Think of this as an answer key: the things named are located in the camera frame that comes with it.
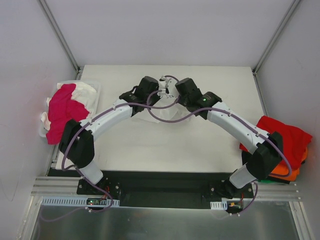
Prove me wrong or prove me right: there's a black folded garment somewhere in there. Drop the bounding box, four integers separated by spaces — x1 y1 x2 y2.
241 150 257 174

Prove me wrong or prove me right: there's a white laundry basket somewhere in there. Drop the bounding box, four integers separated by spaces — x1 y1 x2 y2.
39 79 102 145

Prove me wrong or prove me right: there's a left aluminium corner profile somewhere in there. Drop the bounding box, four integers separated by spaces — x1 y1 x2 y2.
37 0 82 78

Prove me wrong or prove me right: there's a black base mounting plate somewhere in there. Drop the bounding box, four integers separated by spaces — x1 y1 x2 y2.
76 169 260 210

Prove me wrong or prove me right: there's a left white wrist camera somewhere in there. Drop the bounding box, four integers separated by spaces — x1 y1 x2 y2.
157 88 169 98

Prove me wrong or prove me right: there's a grey cable duct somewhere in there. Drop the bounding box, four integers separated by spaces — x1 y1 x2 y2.
210 200 228 211
41 196 120 208

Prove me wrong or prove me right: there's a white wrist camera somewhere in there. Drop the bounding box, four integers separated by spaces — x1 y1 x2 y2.
157 88 169 98
159 75 171 89

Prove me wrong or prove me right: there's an aluminium front rail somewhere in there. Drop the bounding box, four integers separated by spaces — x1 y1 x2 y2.
31 176 80 196

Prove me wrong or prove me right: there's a right grey cable duct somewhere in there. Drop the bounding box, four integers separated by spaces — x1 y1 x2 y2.
210 200 228 211

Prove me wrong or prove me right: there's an orange folded t-shirt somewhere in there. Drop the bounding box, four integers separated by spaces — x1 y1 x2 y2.
269 147 308 181

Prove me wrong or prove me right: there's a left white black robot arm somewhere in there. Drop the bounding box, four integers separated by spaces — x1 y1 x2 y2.
58 76 159 195

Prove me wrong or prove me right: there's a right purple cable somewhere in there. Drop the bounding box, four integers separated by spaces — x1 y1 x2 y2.
147 74 293 220

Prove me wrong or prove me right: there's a pale pink white garment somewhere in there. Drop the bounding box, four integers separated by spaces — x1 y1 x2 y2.
39 80 101 138

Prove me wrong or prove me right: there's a right aluminium corner profile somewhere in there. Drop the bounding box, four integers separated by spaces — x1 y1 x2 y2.
252 0 302 75

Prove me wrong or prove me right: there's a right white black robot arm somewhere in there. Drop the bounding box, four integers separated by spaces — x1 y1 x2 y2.
175 78 284 199

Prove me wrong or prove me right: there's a white daisy print t-shirt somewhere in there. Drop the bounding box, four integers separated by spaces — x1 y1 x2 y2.
133 79 178 123

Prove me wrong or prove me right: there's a magenta t-shirt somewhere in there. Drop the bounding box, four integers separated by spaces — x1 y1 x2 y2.
46 84 89 145

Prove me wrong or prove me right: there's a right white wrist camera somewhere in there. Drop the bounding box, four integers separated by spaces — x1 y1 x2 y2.
159 75 171 89

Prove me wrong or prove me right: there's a left grey cable duct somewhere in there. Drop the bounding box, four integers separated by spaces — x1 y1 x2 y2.
41 196 120 208

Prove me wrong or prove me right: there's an aluminium corner profile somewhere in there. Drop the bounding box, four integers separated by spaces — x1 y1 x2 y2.
252 0 302 75
37 0 82 78

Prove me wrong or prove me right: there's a green folded t-shirt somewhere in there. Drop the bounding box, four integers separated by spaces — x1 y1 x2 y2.
259 177 291 185

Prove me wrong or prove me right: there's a red folded t-shirt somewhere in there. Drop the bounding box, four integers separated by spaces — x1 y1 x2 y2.
239 115 313 170

